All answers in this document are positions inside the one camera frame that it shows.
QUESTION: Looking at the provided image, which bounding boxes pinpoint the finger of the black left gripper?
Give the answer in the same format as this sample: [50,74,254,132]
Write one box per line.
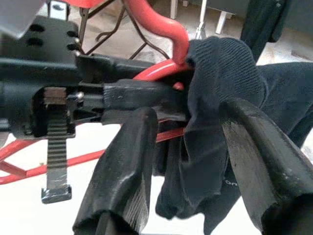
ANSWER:
[102,78,190,111]
[102,107,189,125]

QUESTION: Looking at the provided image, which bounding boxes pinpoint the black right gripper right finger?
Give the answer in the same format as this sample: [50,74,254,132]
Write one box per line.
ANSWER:
[220,99,313,235]

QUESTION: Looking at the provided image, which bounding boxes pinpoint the plain black shirt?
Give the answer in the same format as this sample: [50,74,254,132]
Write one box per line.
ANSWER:
[241,0,291,62]

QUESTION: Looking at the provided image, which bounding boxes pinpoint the silver metal clothes rack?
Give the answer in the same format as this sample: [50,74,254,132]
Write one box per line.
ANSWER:
[195,0,208,40]

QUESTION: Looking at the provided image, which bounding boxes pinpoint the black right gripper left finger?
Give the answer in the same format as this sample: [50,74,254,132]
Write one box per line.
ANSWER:
[72,107,159,235]

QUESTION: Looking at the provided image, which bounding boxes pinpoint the red plastic hanger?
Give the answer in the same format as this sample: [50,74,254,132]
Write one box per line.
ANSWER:
[0,0,190,186]

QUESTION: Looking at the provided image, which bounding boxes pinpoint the black shirt with green logo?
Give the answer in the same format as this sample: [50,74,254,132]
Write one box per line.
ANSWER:
[154,36,313,235]

